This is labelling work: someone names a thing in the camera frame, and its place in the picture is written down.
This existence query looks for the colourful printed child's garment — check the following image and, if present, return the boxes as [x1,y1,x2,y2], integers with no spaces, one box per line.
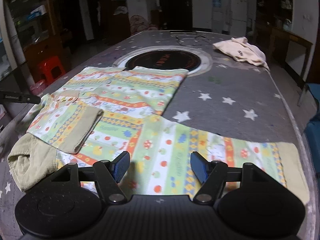
[7,66,312,204]

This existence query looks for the dark entrance door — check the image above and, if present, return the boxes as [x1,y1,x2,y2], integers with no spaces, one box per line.
[157,0,193,30]

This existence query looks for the grey star-print tablecloth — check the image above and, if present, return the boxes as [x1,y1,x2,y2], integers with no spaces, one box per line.
[0,29,320,240]

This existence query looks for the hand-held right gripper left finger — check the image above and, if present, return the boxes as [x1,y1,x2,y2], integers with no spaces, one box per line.
[47,151,131,204]

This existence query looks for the wooden side desk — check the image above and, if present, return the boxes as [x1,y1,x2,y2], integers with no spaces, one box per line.
[269,26,314,80]

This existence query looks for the white water dispenser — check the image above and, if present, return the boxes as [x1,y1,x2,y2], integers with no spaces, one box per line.
[211,7,224,34]

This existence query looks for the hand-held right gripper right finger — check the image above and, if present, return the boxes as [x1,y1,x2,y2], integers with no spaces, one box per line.
[190,151,272,205]

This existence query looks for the arched wooden wall cabinet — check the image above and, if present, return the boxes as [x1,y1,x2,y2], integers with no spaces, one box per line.
[0,0,130,80]

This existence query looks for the round black induction cooktop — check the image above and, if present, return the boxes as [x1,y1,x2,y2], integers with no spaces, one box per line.
[112,46,213,77]

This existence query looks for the pink printed folding seat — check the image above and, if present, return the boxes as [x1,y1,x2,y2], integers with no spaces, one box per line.
[129,15,158,34]

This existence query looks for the red plastic stool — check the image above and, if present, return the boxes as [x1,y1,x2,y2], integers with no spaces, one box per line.
[36,56,66,84]

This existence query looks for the cream garment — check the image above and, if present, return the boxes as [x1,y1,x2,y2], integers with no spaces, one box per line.
[212,37,270,71]

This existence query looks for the blue sofa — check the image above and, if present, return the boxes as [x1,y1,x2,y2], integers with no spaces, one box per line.
[297,82,320,150]

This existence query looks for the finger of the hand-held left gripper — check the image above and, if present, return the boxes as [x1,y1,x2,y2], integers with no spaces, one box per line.
[0,91,41,105]

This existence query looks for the dark wooden shelf unit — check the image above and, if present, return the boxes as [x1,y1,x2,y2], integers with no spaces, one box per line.
[255,0,294,30]

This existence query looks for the clear eyeglasses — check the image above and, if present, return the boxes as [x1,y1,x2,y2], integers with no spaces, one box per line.
[175,34,209,46]

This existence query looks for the white refrigerator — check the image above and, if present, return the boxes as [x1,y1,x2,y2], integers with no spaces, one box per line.
[229,0,249,34]

